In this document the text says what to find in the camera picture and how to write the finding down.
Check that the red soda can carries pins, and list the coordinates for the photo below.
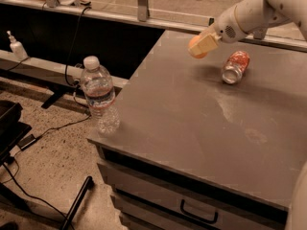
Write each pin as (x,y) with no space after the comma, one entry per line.
(235,67)

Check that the orange fruit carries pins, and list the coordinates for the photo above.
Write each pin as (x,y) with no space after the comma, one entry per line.
(194,50)

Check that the grey drawer cabinet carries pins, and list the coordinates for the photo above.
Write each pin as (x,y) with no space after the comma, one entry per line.
(185,134)

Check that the black metal stand leg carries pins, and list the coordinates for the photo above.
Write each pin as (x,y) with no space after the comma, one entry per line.
(87,185)

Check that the metal railing frame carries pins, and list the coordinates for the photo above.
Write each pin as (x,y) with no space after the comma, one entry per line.
(71,7)

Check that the black drawer handle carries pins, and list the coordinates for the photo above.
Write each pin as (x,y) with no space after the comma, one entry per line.
(202,213)

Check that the clear plastic water bottle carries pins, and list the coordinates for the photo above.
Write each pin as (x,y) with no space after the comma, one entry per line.
(97,85)

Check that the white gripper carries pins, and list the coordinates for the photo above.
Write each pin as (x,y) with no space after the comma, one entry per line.
(225,29)

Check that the white pump dispenser bottle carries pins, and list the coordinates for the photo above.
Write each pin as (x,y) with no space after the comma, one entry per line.
(17,47)

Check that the black power adapter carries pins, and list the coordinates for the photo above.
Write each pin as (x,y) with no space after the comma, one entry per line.
(26,142)

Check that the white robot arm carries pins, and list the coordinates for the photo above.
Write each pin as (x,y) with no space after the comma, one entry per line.
(249,17)

